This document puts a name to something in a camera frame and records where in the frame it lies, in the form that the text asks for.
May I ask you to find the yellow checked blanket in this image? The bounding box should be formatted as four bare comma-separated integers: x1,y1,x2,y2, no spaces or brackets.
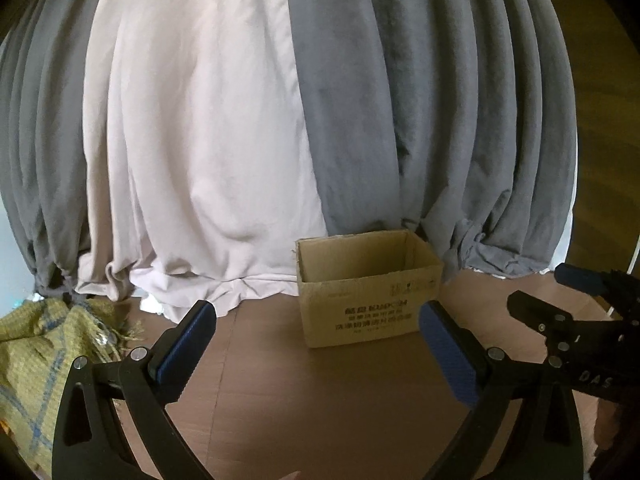
0,297,147,463

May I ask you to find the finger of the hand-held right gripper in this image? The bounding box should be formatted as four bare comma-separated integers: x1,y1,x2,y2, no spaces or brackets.
554,262,640,307
506,290,627,357

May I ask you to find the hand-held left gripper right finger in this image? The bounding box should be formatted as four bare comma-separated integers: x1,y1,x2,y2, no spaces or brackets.
419,300,586,480

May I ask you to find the grey curtain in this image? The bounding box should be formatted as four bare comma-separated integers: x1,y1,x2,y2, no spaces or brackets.
0,0,122,302
282,0,579,280

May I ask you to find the white curtain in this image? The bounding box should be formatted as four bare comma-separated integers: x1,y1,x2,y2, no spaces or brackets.
75,0,332,324

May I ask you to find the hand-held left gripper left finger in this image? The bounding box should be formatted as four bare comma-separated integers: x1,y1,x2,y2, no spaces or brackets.
51,300,218,480

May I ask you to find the brown cardboard box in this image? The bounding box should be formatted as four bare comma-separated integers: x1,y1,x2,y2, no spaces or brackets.
294,229,445,350

